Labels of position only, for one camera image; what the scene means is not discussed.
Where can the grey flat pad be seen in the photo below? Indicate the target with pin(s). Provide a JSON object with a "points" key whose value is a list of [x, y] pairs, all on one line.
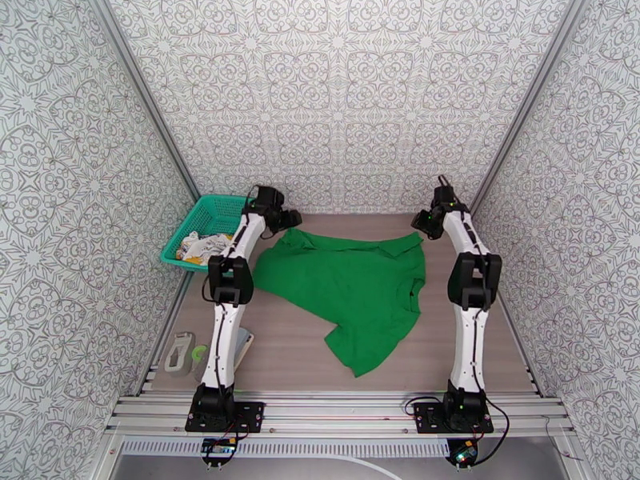
{"points": [[244, 343]]}

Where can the controller board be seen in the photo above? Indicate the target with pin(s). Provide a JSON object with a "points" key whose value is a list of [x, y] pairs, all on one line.
{"points": [[218, 449], [462, 452]]}

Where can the aluminium rail frame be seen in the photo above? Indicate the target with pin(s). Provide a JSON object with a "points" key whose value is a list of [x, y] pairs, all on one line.
{"points": [[340, 408]]}

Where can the green tape roll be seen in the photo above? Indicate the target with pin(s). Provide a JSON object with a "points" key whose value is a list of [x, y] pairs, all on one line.
{"points": [[198, 351]]}

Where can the white printed shirt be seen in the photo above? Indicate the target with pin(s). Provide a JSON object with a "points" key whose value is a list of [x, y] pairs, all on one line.
{"points": [[202, 248]]}

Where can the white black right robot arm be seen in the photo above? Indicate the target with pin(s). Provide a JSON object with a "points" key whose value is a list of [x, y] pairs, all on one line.
{"points": [[467, 353]]}

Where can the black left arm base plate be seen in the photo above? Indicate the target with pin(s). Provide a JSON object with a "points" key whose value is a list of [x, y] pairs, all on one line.
{"points": [[250, 416]]}

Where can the teal plastic basket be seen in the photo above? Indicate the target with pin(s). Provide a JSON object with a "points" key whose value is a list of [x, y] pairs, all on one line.
{"points": [[210, 218]]}

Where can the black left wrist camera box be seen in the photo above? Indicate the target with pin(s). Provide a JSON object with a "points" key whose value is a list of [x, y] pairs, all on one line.
{"points": [[270, 197]]}

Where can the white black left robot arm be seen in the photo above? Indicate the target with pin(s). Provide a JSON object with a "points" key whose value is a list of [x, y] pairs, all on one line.
{"points": [[220, 353]]}

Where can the right controller board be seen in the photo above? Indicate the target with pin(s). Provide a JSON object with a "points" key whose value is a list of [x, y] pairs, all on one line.
{"points": [[462, 452]]}

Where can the aluminium corner post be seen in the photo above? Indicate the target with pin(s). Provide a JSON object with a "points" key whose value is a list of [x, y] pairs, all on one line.
{"points": [[525, 103], [145, 98]]}

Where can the green t-shirt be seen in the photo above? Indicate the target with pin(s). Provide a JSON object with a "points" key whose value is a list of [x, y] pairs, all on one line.
{"points": [[350, 283]]}

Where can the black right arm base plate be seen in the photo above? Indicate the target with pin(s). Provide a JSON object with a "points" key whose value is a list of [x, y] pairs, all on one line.
{"points": [[427, 418]]}

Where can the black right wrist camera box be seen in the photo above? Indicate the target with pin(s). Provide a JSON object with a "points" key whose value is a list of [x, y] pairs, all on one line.
{"points": [[444, 197]]}

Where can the grey handheld device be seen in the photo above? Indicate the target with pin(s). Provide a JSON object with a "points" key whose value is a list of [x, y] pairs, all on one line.
{"points": [[179, 353]]}

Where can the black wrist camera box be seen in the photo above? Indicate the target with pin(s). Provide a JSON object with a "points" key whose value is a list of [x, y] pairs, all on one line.
{"points": [[270, 197], [444, 197]]}

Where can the left controller board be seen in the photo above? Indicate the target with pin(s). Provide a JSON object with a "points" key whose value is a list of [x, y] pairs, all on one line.
{"points": [[218, 449]]}

